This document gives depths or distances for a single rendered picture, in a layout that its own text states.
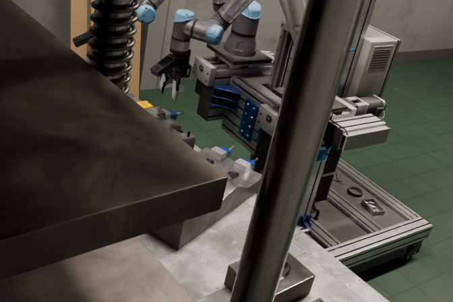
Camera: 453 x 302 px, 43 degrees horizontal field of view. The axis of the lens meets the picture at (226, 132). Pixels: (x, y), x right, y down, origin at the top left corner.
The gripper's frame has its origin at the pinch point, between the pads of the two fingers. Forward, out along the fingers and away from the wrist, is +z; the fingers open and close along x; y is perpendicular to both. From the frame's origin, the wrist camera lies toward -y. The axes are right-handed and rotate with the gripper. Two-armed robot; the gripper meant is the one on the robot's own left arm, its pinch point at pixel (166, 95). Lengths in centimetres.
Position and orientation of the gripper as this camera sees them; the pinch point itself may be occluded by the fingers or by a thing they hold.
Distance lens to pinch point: 236.7
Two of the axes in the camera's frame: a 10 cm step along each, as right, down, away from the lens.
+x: -6.9, -4.5, 5.6
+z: -2.0, 8.7, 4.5
